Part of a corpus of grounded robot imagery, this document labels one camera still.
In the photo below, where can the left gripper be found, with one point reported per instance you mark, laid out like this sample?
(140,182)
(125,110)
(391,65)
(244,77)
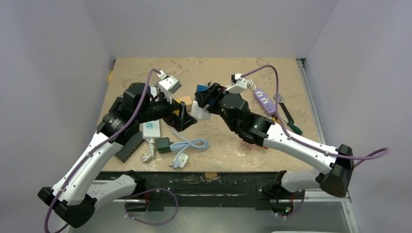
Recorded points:
(184,118)

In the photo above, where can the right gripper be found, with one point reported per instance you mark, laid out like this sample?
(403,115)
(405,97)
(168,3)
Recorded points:
(208,97)

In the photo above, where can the dark blue cube socket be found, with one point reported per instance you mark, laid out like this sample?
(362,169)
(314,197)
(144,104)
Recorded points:
(200,88)

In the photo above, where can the dark green cube socket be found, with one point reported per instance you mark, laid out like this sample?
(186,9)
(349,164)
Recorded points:
(163,145)

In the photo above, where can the white power strip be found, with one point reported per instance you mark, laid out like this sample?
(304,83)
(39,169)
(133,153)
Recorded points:
(151,129)

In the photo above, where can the white adapter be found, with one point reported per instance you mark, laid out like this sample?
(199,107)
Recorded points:
(180,161)

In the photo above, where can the purple power strip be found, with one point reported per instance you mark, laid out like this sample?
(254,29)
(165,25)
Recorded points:
(265,102)

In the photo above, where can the pink cube socket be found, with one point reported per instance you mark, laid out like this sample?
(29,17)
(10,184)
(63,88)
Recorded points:
(247,146)

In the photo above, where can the white cube socket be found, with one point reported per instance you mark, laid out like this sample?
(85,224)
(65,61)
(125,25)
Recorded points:
(198,112)

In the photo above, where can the yellow handled pliers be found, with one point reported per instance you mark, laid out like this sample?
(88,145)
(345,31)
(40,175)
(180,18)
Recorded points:
(275,119)

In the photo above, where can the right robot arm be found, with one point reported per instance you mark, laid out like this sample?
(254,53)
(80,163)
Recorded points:
(333,166)

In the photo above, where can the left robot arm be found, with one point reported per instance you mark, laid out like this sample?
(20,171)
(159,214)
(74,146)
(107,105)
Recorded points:
(75,198)

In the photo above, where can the black box near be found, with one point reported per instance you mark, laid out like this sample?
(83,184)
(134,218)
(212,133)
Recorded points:
(130,147)

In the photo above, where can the black box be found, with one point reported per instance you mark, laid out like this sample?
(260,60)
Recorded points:
(130,147)
(117,106)

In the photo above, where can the black box far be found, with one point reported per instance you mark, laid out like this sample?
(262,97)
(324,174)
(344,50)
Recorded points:
(117,106)

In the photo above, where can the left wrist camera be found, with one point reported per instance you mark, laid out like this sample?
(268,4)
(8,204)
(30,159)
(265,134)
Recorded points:
(168,85)

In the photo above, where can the silver black handled wrench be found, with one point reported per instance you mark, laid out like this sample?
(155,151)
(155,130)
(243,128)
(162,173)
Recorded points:
(280,100)

